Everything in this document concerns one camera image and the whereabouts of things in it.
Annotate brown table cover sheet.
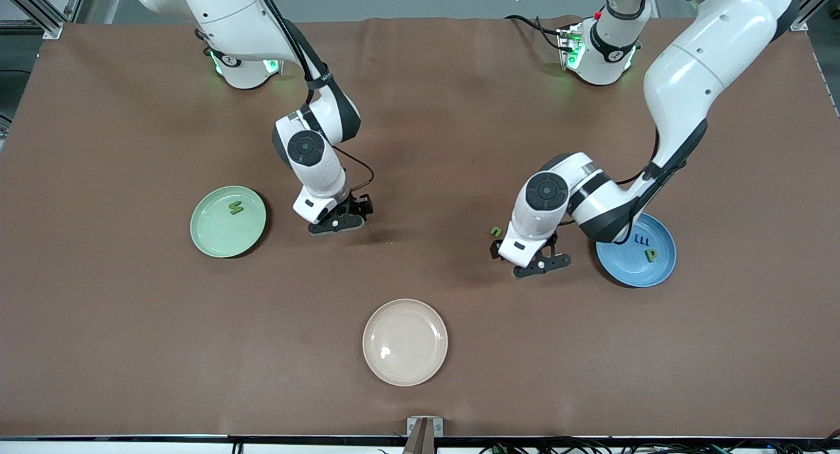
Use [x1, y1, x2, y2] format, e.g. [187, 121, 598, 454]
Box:
[0, 14, 840, 440]

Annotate light green plate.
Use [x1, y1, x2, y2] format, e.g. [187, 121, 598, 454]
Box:
[190, 186, 268, 258]

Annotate blue plate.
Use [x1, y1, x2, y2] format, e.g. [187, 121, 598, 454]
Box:
[595, 211, 677, 288]

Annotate beige plate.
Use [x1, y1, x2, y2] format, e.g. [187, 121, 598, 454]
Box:
[362, 299, 449, 387]

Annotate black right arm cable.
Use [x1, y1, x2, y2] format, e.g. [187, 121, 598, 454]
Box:
[253, 0, 376, 194]

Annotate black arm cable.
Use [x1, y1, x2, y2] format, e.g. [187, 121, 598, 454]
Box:
[614, 123, 690, 246]
[253, 0, 376, 194]

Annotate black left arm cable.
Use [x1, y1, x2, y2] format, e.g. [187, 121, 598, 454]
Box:
[614, 123, 690, 246]

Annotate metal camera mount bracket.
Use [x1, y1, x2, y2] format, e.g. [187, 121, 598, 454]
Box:
[402, 416, 445, 454]

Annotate black base cable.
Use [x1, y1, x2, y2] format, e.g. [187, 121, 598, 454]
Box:
[504, 13, 566, 52]

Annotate white table edge rail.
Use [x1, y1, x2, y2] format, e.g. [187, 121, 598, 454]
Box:
[0, 434, 840, 454]

